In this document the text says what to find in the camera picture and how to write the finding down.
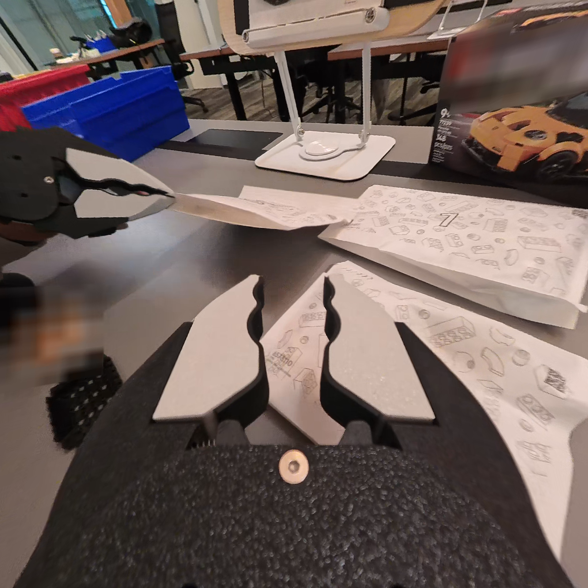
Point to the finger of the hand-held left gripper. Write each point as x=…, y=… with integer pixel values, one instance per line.
x=119, y=206
x=110, y=167

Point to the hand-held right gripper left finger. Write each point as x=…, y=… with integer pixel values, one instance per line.
x=211, y=363

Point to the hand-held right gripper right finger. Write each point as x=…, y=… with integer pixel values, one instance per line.
x=372, y=367

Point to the long blue storage bin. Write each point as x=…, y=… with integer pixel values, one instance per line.
x=115, y=92
x=151, y=138

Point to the white brick-print paper bag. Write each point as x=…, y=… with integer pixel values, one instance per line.
x=459, y=239
x=275, y=211
x=459, y=367

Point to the white book stand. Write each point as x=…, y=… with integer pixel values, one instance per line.
x=330, y=160

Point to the black desk mat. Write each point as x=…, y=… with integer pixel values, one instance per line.
x=229, y=140

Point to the person's left hand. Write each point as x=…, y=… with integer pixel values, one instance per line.
x=18, y=234

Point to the red storage bin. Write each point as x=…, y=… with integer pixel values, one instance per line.
x=27, y=92

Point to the wooden top office table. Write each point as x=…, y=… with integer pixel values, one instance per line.
x=206, y=55
x=128, y=48
x=390, y=48

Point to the black office chair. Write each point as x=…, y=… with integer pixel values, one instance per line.
x=188, y=73
x=330, y=82

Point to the black LEGO chassis piece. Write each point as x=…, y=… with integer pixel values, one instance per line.
x=82, y=404

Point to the black bag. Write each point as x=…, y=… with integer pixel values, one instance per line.
x=131, y=32

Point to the toy car set box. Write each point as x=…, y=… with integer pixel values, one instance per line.
x=519, y=138

